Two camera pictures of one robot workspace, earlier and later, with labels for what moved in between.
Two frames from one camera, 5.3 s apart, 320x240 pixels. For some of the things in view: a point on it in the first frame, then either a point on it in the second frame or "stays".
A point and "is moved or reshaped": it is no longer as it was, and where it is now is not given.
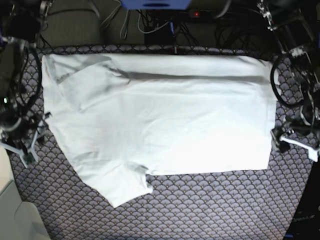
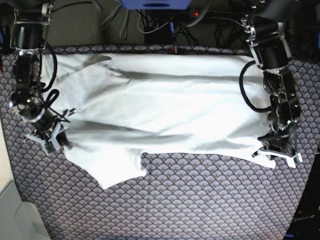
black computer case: [306, 224] stays
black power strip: [205, 15] stays
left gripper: [18, 134] -> [44, 131]
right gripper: [301, 132] -> [284, 135]
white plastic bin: [20, 220] stays
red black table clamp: [175, 50] stays
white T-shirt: [124, 117] is moved or reshaped
